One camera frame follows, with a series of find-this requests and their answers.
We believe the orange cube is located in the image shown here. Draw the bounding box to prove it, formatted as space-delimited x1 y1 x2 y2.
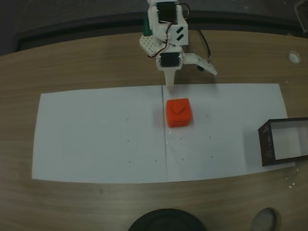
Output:
166 98 194 128

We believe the brown open box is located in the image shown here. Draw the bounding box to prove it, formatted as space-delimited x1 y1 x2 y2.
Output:
258 117 308 167

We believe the white paper sheet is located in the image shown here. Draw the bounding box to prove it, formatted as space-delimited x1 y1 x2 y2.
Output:
161 83 296 181
32 86 168 185

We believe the small white round cap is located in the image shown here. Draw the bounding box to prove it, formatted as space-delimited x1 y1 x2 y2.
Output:
288 50 301 64

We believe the black round lamp base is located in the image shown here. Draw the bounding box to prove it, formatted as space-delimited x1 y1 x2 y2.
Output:
127 208 206 231

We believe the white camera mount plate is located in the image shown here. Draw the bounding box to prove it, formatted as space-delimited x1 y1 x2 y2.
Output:
183 53 218 76

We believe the black camera cable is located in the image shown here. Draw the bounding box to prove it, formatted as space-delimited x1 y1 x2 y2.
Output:
196 28 212 65

